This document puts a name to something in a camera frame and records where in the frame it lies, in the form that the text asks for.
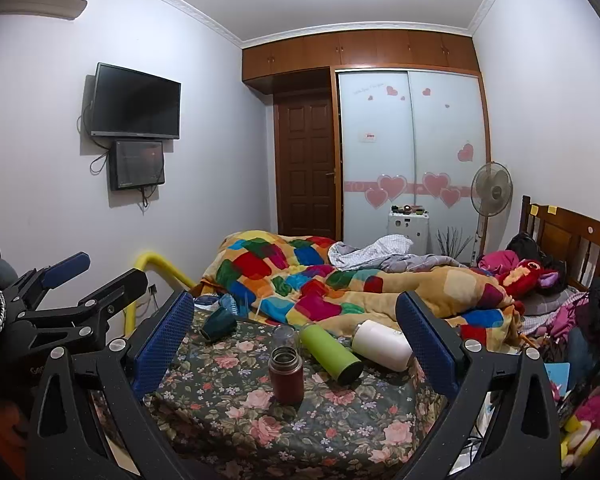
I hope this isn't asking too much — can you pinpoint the green thermos bottle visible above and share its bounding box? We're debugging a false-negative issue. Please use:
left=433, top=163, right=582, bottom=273
left=299, top=323, right=364, bottom=386

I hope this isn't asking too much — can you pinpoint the yellow foam padded rail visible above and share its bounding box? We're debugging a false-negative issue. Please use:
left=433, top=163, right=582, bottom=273
left=123, top=252, right=198, bottom=337

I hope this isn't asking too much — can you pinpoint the wall mounted black television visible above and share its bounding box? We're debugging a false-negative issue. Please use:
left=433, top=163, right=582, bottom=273
left=88, top=62, right=182, bottom=140

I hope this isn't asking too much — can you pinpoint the floral bed cover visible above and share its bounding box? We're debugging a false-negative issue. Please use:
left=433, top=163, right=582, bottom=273
left=140, top=310, right=446, bottom=479

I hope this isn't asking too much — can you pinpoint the wall air conditioner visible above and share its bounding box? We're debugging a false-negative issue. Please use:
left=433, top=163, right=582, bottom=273
left=0, top=0, right=87, bottom=21

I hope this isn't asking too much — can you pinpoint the red thermos bottle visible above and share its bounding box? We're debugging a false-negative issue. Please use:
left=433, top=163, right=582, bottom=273
left=268, top=346, right=304, bottom=405

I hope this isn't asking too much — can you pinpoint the frosted sliding wardrobe with hearts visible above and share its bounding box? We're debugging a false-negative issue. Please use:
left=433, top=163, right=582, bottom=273
left=337, top=70, right=489, bottom=262

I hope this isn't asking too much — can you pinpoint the standing electric fan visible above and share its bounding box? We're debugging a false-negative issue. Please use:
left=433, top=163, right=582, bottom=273
left=469, top=162, right=514, bottom=266

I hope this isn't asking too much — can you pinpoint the colourful patchwork quilt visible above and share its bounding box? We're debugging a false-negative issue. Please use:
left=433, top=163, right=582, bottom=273
left=201, top=231, right=521, bottom=352

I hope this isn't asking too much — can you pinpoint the pink clothing pile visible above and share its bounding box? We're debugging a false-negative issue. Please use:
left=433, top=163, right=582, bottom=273
left=478, top=249, right=519, bottom=276

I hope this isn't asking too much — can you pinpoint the blue booklet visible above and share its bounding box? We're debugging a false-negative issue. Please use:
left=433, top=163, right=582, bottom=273
left=544, top=362, right=570, bottom=401

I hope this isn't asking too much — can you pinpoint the yellow plush toy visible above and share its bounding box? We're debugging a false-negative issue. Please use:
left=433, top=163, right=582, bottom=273
left=560, top=415, right=600, bottom=469

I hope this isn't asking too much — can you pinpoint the red plush toy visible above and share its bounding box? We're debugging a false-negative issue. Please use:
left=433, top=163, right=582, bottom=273
left=498, top=259, right=560, bottom=300

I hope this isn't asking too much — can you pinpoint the wooden headboard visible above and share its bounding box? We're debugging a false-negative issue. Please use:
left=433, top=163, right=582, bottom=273
left=520, top=195, right=600, bottom=290

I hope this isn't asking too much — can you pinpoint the dark green mug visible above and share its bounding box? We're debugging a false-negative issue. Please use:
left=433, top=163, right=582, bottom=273
left=199, top=308, right=237, bottom=344

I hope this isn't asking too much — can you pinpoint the grey white crumpled cloth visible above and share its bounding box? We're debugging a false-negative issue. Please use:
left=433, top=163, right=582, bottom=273
left=327, top=234, right=464, bottom=273

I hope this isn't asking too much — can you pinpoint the dark brown wooden door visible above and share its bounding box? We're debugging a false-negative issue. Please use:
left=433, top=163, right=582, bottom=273
left=274, top=91, right=336, bottom=240

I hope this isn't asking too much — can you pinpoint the small black wall monitor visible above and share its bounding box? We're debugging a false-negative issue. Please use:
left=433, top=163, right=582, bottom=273
left=108, top=140, right=164, bottom=192

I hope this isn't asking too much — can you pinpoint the clear glass cup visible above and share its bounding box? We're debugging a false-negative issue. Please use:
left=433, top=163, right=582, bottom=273
left=272, top=324, right=298, bottom=349

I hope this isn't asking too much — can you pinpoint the white thermos bottle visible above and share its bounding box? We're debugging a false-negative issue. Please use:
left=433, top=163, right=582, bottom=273
left=351, top=320, right=413, bottom=373

